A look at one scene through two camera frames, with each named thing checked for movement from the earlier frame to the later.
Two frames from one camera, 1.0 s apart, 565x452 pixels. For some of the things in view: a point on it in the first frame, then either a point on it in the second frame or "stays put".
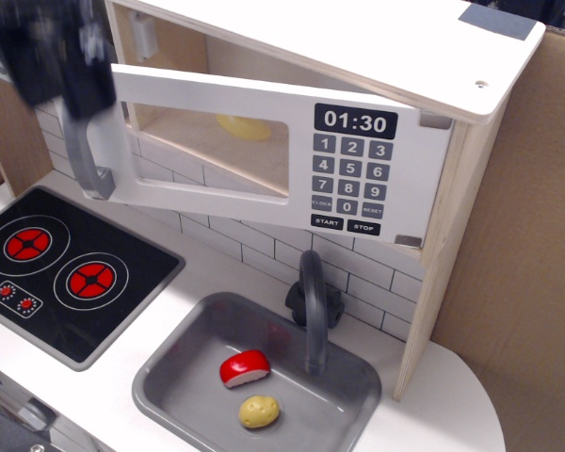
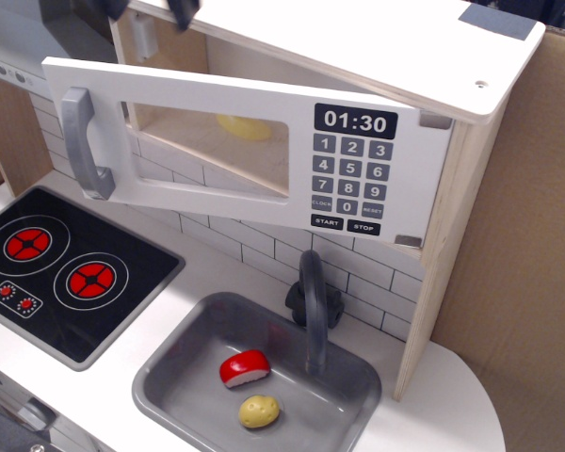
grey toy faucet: (312, 303) stays put
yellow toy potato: (257, 411) stays put
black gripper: (35, 35) → (184, 11)
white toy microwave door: (289, 155) stays put
